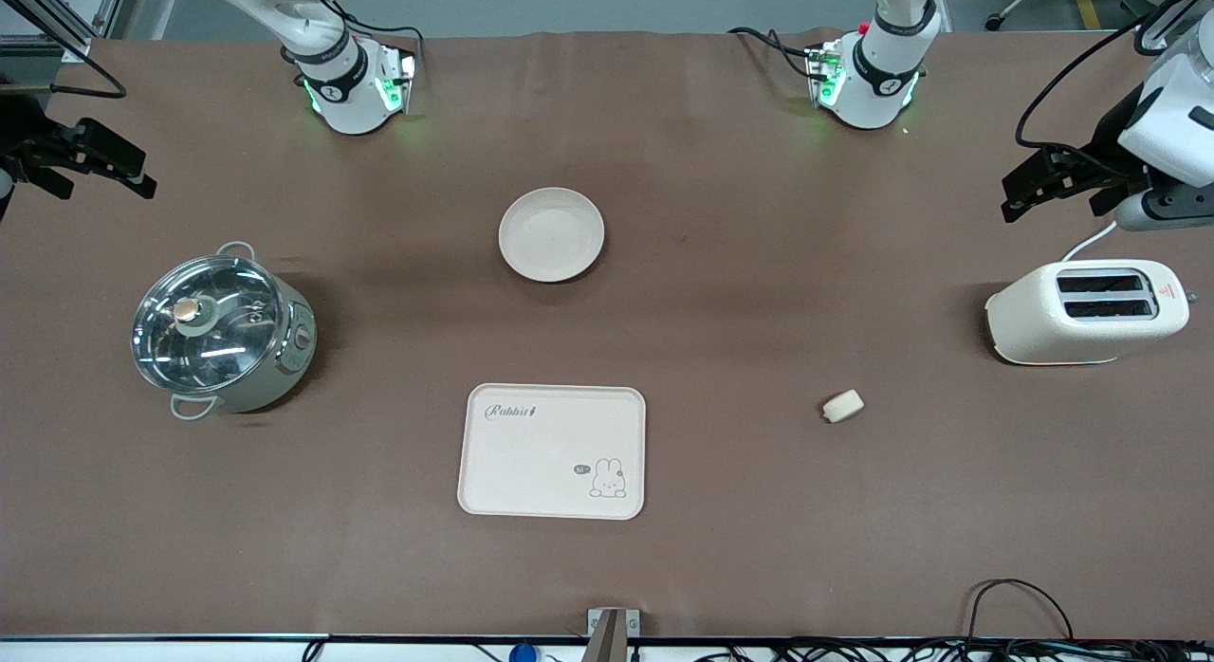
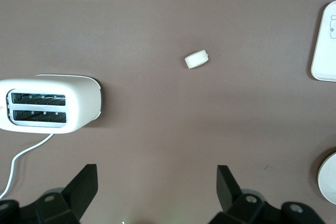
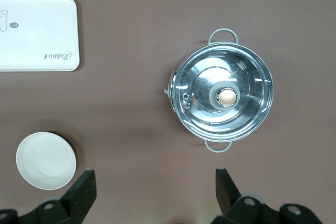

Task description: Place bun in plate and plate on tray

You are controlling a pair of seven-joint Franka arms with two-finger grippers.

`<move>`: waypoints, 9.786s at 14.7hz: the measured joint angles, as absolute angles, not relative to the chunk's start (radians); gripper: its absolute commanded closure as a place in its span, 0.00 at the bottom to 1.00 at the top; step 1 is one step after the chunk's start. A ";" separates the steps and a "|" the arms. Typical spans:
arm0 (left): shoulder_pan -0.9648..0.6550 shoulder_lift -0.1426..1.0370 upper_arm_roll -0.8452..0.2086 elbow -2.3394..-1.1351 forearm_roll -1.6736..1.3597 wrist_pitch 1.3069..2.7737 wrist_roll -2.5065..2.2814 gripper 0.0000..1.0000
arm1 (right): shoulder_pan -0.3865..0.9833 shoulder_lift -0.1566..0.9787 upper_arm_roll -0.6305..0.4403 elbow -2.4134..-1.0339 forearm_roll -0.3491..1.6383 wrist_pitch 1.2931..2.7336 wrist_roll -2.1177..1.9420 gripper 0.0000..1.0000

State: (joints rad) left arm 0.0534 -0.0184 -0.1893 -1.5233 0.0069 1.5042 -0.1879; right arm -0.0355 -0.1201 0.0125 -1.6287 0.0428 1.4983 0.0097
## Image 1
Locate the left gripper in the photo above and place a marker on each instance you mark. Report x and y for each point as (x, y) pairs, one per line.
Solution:
(1103, 162)

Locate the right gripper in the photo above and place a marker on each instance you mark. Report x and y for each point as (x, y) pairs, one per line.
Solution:
(27, 144)

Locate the small white bun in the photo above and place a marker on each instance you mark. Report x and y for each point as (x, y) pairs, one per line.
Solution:
(842, 406)

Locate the round cream plate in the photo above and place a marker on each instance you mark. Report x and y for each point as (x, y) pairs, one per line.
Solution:
(550, 235)

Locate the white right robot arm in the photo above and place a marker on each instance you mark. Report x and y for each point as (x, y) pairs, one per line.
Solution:
(351, 102)

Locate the cream rabbit print tray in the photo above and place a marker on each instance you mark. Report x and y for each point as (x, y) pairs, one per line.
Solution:
(541, 453)

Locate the cream two-slot toaster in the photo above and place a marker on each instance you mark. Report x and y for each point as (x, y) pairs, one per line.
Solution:
(1062, 335)

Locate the office chair base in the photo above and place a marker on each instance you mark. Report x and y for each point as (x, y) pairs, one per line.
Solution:
(996, 21)

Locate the glass pot lid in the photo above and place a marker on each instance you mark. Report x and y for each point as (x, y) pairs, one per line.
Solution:
(218, 349)

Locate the pale green cooking pot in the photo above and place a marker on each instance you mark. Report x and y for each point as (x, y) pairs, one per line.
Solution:
(285, 368)

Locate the brown table cover mat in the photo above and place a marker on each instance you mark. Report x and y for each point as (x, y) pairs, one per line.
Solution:
(759, 264)

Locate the blue round cap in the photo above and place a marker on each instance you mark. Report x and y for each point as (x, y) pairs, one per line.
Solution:
(523, 654)

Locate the aluminium frame profile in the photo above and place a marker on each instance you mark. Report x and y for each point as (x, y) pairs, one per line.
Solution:
(76, 47)

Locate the silver corner bracket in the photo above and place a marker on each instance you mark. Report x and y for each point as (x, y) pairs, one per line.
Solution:
(1152, 42)

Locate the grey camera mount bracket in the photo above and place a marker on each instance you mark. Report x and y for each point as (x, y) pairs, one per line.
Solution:
(612, 629)

